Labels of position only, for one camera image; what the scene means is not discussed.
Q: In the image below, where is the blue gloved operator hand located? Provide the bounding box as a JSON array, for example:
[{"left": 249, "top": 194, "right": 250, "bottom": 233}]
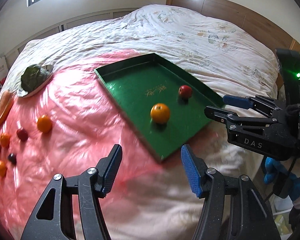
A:
[{"left": 263, "top": 157, "right": 300, "bottom": 201}]

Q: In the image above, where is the pink plastic sheet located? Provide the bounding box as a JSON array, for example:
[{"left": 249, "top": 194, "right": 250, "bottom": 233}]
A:
[{"left": 0, "top": 49, "right": 216, "bottom": 235}]

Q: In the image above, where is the white floral bed quilt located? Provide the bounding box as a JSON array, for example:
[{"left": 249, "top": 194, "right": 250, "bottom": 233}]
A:
[{"left": 0, "top": 4, "right": 281, "bottom": 240}]

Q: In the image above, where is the green tray box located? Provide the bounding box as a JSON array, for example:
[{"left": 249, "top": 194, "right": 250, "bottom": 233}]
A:
[{"left": 95, "top": 53, "right": 223, "bottom": 162}]

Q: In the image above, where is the large orange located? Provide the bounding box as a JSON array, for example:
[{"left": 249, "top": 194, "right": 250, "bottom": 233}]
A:
[{"left": 37, "top": 115, "right": 52, "bottom": 133}]

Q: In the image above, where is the dark plum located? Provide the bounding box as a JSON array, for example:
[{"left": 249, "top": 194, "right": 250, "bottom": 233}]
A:
[{"left": 7, "top": 153, "right": 17, "bottom": 166}]

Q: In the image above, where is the small orange left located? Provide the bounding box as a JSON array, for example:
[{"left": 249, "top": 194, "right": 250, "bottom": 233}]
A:
[{"left": 0, "top": 160, "right": 7, "bottom": 178}]

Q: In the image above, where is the small orange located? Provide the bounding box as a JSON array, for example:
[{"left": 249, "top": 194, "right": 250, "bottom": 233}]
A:
[
  {"left": 0, "top": 133, "right": 11, "bottom": 148},
  {"left": 0, "top": 160, "right": 7, "bottom": 178}
]

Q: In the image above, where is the wooden headboard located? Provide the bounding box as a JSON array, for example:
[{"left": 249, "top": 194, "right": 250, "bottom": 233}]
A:
[{"left": 166, "top": 0, "right": 300, "bottom": 88}]

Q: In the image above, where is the small orange back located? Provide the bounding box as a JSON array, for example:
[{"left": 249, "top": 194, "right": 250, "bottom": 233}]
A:
[{"left": 0, "top": 133, "right": 11, "bottom": 148}]

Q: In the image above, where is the metal oval plate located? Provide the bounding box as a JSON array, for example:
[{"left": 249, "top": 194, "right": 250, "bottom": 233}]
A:
[{"left": 17, "top": 64, "right": 54, "bottom": 98}]

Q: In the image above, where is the carrot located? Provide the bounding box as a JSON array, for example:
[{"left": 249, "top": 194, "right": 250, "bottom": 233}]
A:
[{"left": 0, "top": 90, "right": 13, "bottom": 125}]

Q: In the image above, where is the orange ceramic plate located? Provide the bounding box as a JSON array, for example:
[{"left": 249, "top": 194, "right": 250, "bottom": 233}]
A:
[{"left": 0, "top": 98, "right": 14, "bottom": 126}]

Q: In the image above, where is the green leafy vegetable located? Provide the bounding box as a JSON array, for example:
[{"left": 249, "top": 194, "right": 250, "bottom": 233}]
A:
[{"left": 21, "top": 64, "right": 50, "bottom": 92}]

